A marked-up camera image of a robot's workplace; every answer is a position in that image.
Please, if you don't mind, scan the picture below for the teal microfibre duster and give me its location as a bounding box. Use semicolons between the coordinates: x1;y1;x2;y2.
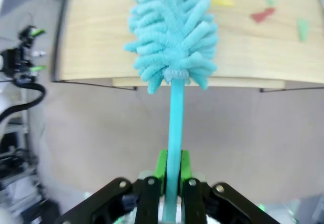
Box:
123;0;219;224

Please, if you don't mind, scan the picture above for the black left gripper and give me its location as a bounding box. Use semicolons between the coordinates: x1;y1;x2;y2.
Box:
0;25;48;83

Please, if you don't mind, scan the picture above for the two-tier wood and metal shelf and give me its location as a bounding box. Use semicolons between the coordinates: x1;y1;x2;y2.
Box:
50;0;324;93

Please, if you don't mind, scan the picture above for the black sleeved arm cable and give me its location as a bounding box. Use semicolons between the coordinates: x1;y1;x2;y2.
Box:
0;78;48;123

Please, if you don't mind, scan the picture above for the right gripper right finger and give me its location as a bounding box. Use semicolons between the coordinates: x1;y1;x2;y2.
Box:
179;150;277;224

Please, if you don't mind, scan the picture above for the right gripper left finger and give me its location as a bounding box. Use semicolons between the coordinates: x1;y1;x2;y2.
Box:
57;150;168;224

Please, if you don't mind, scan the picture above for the grey equipment rack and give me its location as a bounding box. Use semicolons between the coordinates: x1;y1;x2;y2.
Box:
0;122;59;224

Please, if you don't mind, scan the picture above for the red paper scrap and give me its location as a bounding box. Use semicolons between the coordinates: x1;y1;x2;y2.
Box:
250;7;276;24

